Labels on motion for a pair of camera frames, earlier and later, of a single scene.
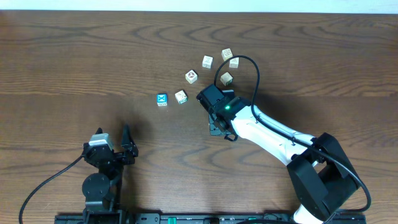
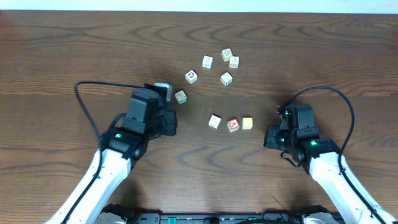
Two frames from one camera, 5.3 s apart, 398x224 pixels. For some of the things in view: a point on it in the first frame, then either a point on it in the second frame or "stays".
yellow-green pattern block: [226, 54] stays
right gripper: [214, 127] -> [271, 142]
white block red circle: [191, 76] stays
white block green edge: [181, 96] stays
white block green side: [226, 79] stays
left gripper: [132, 151] -> [171, 121]
